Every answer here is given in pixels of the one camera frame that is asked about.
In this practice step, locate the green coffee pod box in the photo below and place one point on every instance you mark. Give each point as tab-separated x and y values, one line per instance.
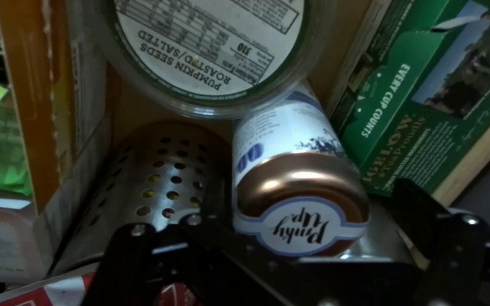
420	95

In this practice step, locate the perforated metal can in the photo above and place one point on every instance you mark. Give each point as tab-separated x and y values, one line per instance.
153	180

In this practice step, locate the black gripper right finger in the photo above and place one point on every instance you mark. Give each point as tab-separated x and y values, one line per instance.
449	248

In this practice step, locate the pumpkin seeds tub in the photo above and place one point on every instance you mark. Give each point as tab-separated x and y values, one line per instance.
211	44

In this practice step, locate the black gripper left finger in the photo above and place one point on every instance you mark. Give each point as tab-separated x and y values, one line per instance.
143	265

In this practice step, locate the red white paper packet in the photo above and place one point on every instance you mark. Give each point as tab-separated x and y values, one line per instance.
58	291

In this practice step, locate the white blue copper-lid jar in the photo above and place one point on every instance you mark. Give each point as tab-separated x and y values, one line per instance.
296	170

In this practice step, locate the orange cardboard box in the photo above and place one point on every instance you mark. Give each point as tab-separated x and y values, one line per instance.
29	95

